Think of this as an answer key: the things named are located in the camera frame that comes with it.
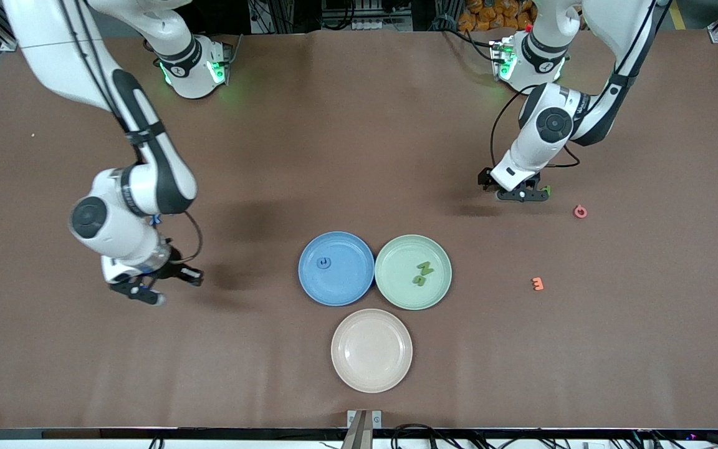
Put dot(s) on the pile of orange bags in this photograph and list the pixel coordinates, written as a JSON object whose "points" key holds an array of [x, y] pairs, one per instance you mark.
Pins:
{"points": [[490, 15]]}

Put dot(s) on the brown table mat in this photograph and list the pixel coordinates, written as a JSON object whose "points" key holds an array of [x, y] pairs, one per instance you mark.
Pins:
{"points": [[359, 156]]}

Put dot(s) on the green foam letter N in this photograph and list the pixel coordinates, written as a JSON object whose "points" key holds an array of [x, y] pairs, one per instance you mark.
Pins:
{"points": [[425, 268]]}

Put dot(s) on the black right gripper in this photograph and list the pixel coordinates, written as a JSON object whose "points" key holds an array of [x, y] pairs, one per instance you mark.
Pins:
{"points": [[174, 266]]}

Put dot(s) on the blue round plate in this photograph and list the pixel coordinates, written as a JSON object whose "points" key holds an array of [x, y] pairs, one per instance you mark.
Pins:
{"points": [[349, 287]]}

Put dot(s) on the green foam letter u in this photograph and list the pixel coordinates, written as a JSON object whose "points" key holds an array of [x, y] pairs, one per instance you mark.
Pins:
{"points": [[419, 282]]}

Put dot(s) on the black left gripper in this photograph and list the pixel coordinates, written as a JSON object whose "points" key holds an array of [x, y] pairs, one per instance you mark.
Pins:
{"points": [[485, 179]]}

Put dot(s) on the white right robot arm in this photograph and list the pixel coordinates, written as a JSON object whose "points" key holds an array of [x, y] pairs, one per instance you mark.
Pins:
{"points": [[47, 50]]}

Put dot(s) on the pinkish red round foam letter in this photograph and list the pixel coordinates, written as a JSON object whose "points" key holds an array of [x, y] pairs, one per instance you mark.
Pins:
{"points": [[576, 211]]}

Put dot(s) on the orange foam letter E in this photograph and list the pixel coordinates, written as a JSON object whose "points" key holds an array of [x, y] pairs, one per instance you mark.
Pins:
{"points": [[538, 284]]}

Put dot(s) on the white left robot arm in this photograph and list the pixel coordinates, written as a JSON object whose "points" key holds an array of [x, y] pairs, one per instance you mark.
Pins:
{"points": [[533, 149]]}

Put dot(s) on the angled aluminium beam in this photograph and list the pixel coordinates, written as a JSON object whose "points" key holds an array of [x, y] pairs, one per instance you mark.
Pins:
{"points": [[356, 436]]}

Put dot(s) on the light green round plate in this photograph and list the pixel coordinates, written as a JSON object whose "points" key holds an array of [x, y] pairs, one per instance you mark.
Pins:
{"points": [[396, 287]]}

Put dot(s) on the long white power strip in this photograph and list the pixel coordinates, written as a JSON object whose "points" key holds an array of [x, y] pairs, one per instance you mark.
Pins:
{"points": [[378, 25]]}

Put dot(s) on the beige round plate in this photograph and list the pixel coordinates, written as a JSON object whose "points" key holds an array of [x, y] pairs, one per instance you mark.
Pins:
{"points": [[371, 349]]}

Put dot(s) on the blue foam letter e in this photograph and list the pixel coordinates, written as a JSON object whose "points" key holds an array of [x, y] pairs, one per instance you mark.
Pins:
{"points": [[320, 262]]}

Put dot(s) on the grey metal bracket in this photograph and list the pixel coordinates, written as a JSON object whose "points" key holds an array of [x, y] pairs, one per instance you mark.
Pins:
{"points": [[376, 419]]}

